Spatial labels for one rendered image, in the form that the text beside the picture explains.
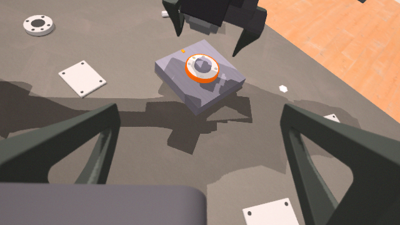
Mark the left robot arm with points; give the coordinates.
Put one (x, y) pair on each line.
(206, 16)

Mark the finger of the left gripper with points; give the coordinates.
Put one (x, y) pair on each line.
(247, 37)
(177, 18)

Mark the white round plate with orange rim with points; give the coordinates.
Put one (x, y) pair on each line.
(198, 76)

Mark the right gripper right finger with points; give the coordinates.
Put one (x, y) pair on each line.
(373, 198)

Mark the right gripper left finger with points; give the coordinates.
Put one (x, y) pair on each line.
(28, 157)

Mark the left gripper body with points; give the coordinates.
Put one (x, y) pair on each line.
(247, 17)

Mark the white round plate with holes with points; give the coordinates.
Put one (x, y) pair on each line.
(38, 25)

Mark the white rectangular plate with four corner holes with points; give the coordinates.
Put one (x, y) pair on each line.
(273, 213)

